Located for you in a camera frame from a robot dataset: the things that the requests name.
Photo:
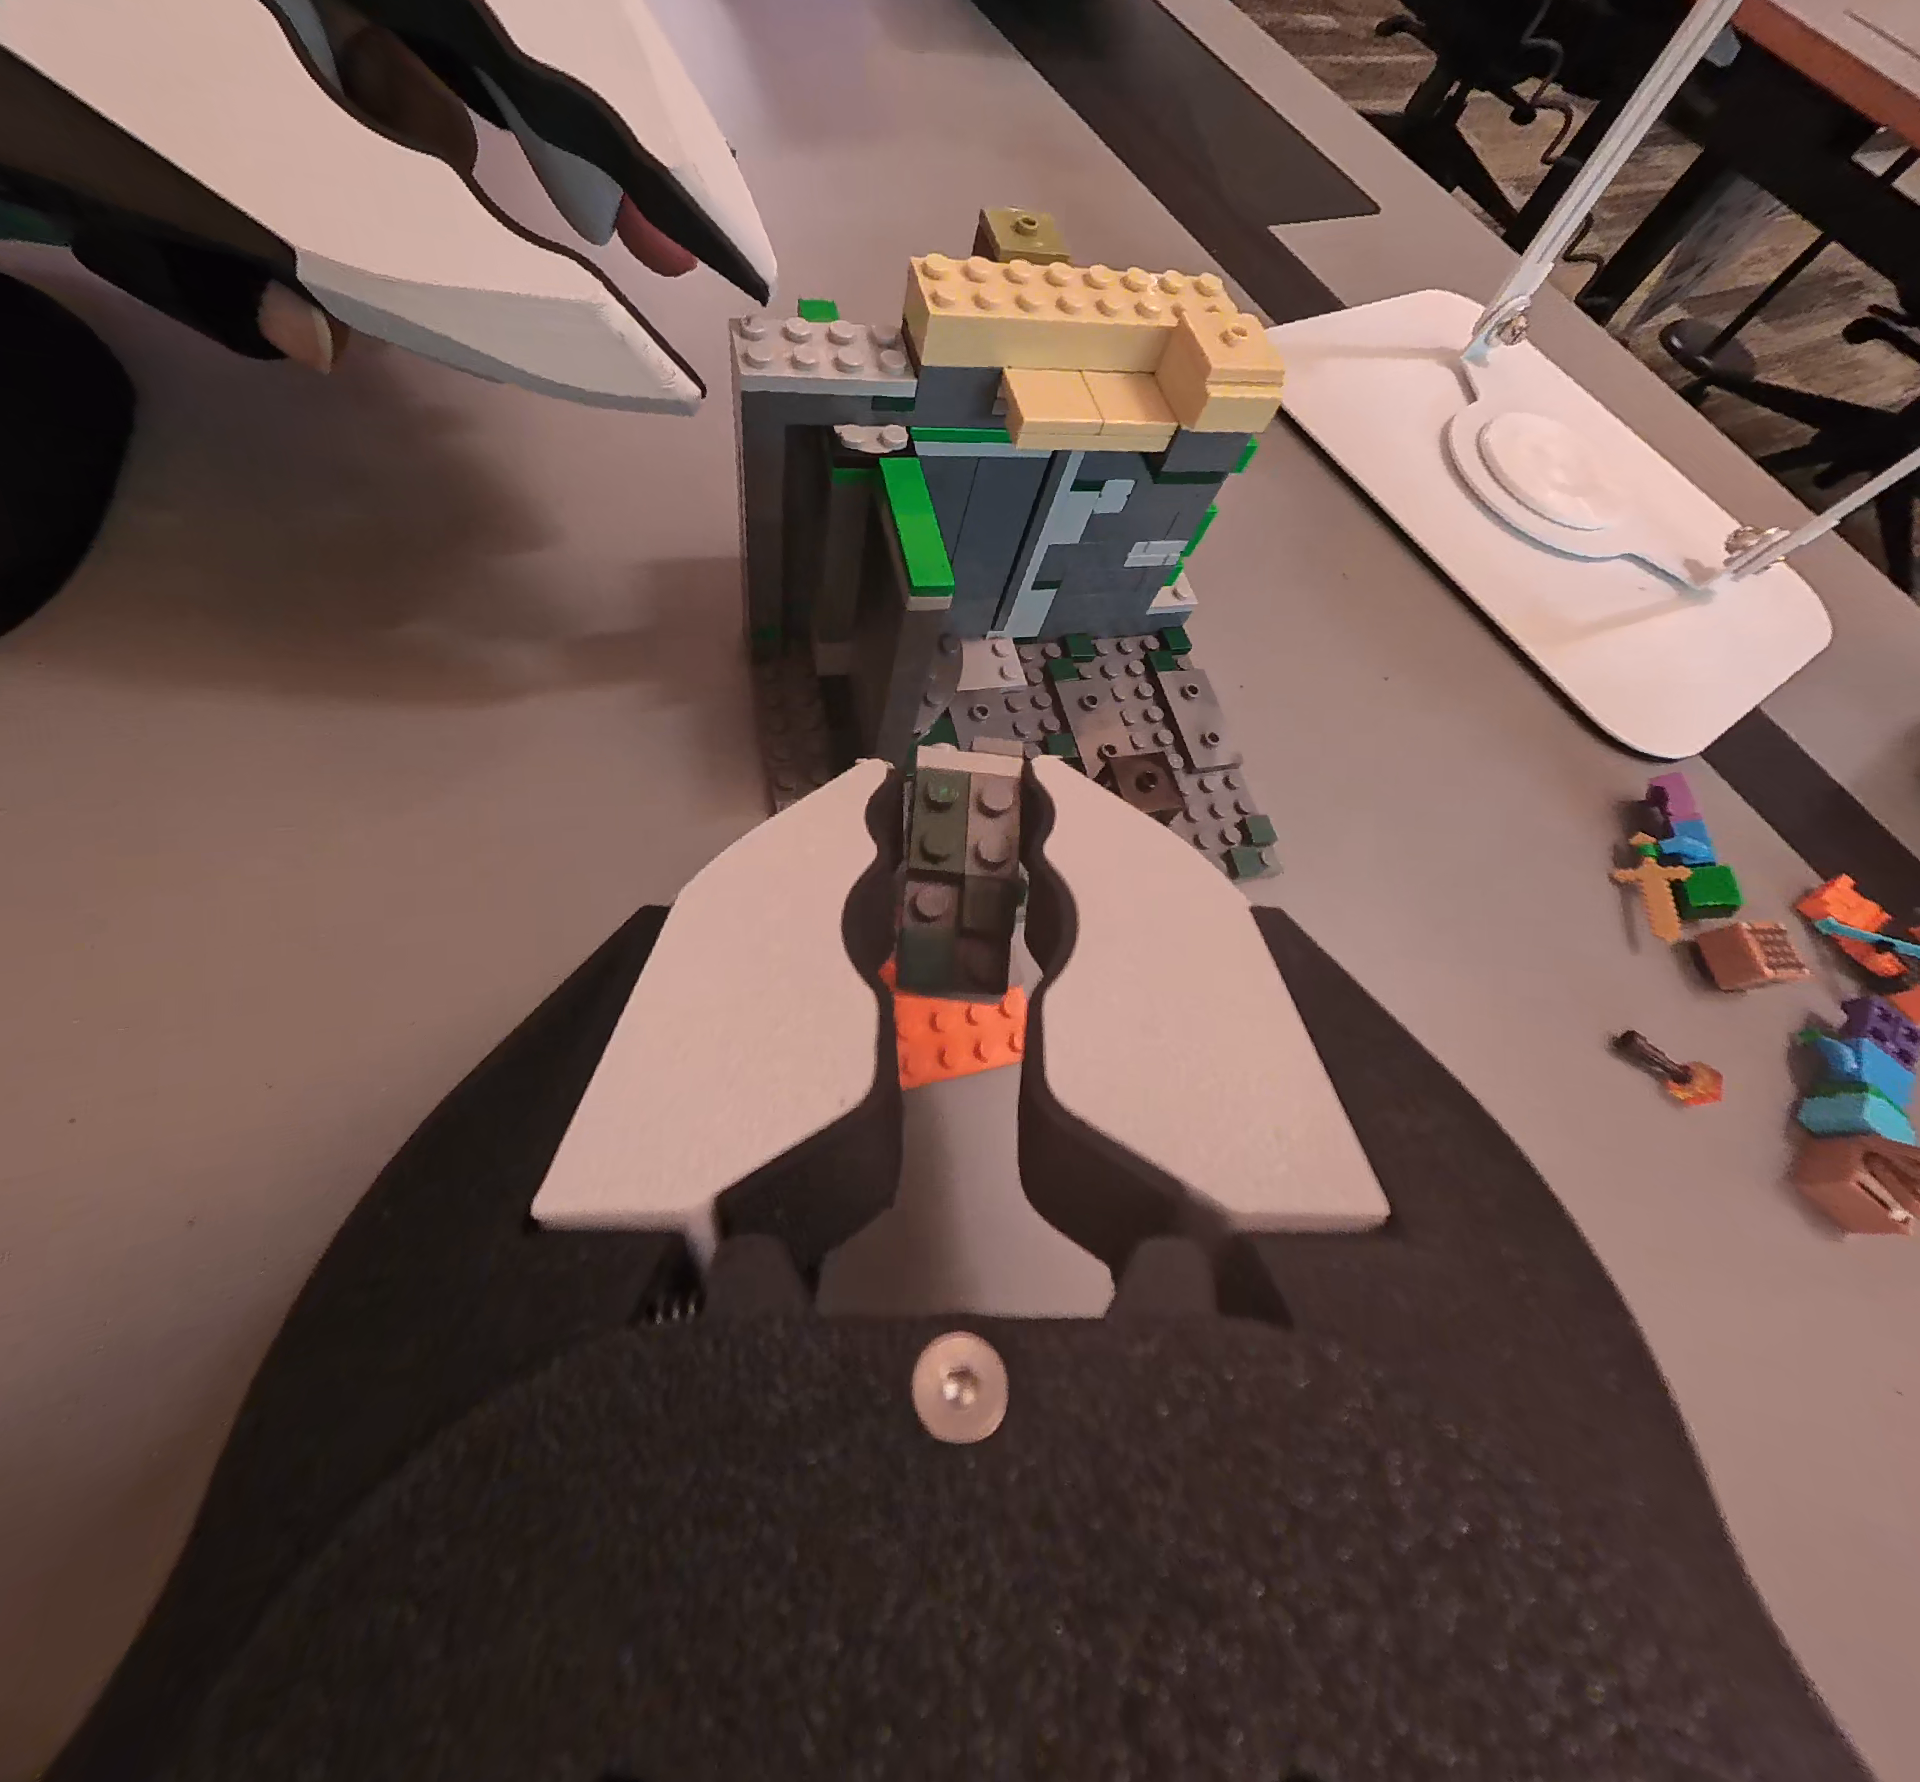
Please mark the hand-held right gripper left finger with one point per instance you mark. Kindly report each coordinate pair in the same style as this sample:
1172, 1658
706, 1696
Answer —
721, 1032

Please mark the black mesh office chair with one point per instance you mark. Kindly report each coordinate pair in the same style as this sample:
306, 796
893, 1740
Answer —
52, 462

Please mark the small brick torch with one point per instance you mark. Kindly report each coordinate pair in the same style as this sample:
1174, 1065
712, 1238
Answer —
1665, 1063

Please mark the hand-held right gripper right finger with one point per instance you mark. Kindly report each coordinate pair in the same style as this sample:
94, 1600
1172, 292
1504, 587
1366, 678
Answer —
1201, 1032

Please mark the brick building model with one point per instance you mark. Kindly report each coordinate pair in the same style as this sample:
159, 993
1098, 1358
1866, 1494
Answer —
1050, 537

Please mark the white book stand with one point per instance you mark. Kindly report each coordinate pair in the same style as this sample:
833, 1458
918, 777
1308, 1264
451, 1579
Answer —
1575, 583

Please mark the grey green brick sub-assembly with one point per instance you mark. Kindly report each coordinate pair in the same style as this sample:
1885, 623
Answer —
960, 837

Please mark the brown top office desk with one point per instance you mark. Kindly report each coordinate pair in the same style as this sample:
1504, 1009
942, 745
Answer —
1814, 34

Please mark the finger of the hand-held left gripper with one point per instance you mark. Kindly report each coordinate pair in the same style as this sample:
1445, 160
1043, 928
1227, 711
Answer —
225, 103
601, 13

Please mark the pile of small brick figures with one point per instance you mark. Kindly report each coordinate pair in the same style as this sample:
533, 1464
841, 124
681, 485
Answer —
1861, 1063

